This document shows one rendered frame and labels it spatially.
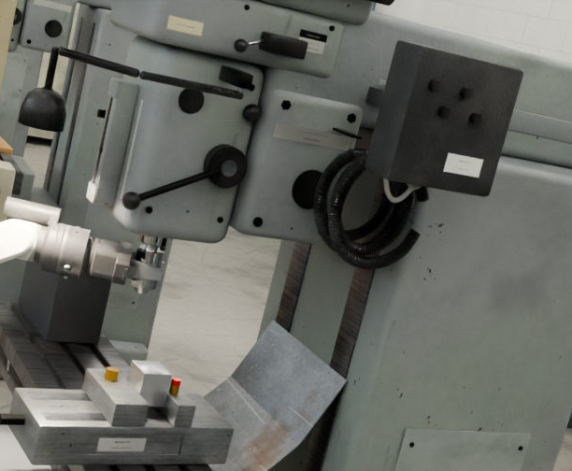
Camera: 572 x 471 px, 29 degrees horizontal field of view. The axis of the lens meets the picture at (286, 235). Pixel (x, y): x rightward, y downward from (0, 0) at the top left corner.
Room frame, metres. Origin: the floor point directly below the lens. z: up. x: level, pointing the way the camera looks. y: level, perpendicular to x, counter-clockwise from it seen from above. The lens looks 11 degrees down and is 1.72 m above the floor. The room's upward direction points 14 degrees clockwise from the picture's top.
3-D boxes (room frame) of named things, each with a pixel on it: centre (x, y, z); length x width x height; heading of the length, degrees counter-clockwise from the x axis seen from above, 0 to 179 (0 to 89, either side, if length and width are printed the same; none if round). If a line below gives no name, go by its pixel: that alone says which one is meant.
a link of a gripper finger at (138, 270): (1.84, 0.22, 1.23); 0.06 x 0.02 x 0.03; 98
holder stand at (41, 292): (2.30, 0.44, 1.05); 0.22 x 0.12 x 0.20; 32
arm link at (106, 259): (1.86, 0.32, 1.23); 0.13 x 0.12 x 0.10; 8
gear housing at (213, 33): (1.89, 0.19, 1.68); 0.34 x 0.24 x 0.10; 119
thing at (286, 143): (1.96, 0.05, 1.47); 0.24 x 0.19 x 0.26; 29
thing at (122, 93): (1.82, 0.32, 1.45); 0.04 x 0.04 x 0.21; 29
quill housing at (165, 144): (1.87, 0.22, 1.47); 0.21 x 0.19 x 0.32; 29
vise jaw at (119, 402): (1.74, 0.22, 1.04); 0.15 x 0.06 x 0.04; 32
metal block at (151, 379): (1.77, 0.17, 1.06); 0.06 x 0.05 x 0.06; 32
